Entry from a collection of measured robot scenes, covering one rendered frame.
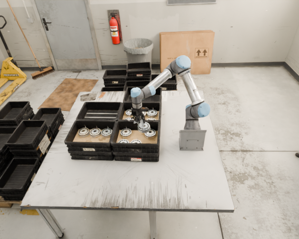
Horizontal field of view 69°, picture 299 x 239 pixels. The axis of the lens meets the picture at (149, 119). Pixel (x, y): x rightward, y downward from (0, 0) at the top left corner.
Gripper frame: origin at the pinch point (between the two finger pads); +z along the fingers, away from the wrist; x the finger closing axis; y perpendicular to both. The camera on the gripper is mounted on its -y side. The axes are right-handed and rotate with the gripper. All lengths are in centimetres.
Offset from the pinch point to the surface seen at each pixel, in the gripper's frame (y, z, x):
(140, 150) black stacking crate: 11.8, 15.2, 8.8
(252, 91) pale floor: -275, 99, 2
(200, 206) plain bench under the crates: 13, 32, 69
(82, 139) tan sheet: 35, 17, -42
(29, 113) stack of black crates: 38, 49, -180
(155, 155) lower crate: 4.2, 21.4, 19.1
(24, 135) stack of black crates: 62, 49, -137
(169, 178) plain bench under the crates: 8.5, 31.6, 37.4
